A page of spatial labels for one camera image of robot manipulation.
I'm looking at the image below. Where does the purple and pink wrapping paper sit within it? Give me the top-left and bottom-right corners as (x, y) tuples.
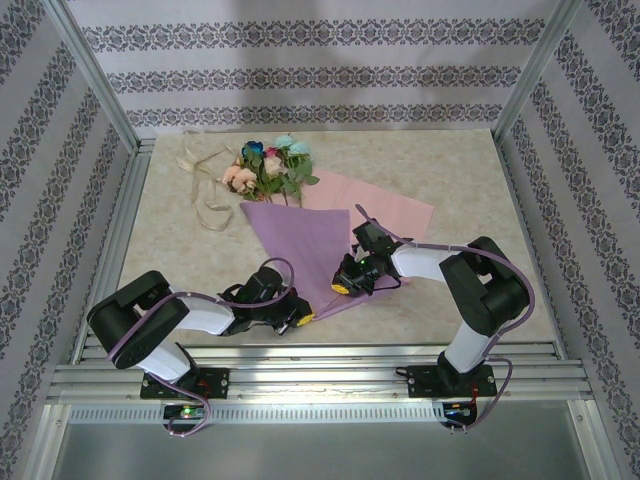
(239, 168), (436, 324)

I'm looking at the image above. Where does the cream printed ribbon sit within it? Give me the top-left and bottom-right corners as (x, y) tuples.
(175, 132), (236, 232)

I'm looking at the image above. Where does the peach fake flower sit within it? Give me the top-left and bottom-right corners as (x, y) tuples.
(220, 157), (266, 204)

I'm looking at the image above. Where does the light blue fake flower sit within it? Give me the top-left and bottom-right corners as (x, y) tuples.
(272, 132), (321, 209)

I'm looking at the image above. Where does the wide aluminium extrusion beam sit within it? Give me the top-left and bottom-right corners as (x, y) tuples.
(47, 342), (594, 401)

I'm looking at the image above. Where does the brushed metal panel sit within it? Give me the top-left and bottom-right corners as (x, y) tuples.
(47, 419), (596, 480)

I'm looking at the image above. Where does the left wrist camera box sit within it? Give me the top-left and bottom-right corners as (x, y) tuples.
(242, 265), (282, 304)

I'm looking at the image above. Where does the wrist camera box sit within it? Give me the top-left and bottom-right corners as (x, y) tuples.
(352, 218), (390, 251)
(242, 265), (282, 304)

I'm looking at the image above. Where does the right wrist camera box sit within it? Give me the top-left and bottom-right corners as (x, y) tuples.
(352, 218), (390, 251)

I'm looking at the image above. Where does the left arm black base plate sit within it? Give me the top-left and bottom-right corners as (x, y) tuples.
(139, 367), (231, 401)

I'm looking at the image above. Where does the perforated metal cable tray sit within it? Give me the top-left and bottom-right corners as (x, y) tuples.
(67, 402), (446, 425)

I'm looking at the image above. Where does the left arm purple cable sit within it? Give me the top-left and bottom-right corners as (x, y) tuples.
(107, 257), (296, 440)

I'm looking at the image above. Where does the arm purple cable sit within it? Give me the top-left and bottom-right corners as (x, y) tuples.
(354, 202), (536, 435)
(107, 257), (296, 440)

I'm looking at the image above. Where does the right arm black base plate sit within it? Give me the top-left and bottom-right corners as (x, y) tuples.
(407, 362), (499, 400)

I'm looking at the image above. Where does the aluminium side rail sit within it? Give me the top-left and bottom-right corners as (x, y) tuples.
(499, 142), (571, 361)
(69, 139), (156, 364)

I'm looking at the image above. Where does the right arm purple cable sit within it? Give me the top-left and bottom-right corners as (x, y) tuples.
(354, 202), (536, 435)

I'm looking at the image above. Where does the aluminium frame post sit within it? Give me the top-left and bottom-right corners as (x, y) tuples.
(492, 0), (586, 146)
(42, 0), (144, 154)

